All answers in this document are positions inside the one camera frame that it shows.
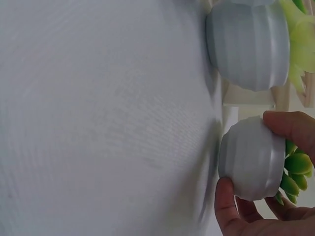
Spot person's right hand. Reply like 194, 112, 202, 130
214, 110, 315, 236

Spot grey pot with green succulent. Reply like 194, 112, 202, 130
218, 115, 315, 205

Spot light wooden rack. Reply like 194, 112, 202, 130
200, 0, 315, 109

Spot grey pot with pale plant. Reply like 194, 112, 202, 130
206, 0, 315, 93

